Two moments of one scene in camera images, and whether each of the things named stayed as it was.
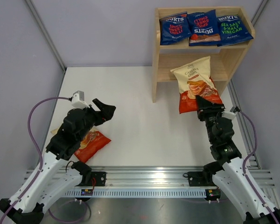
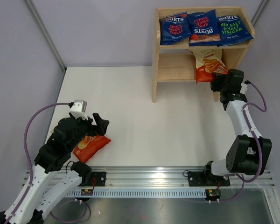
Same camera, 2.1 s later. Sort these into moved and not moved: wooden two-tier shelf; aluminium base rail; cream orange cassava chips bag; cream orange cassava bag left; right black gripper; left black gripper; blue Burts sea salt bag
Moved: left black gripper; right black gripper; cream orange cassava chips bag
Not moved: aluminium base rail; blue Burts sea salt bag; wooden two-tier shelf; cream orange cassava bag left
